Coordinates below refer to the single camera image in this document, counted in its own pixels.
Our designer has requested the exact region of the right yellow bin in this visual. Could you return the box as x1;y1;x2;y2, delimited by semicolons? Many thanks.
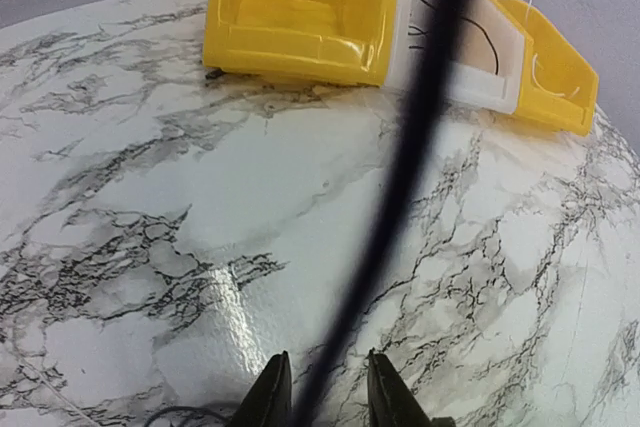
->
490;0;599;136

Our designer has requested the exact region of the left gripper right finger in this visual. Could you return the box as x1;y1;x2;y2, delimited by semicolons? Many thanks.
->
367;349;453;427

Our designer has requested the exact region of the white translucent bin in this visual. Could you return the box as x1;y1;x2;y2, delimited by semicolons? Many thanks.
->
384;0;524;114

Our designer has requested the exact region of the white thin cable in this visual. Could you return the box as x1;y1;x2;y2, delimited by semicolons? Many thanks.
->
514;0;584;98

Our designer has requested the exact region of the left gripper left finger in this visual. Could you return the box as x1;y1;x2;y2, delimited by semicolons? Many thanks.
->
227;351;292;427

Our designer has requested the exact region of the yellow bin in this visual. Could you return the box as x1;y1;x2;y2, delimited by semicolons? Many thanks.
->
490;0;599;136
202;0;396;86

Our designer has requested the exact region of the black cable bundle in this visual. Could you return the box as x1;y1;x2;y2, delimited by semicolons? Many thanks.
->
149;404;246;427

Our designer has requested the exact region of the left yellow bin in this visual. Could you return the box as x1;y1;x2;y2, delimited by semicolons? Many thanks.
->
202;0;396;86

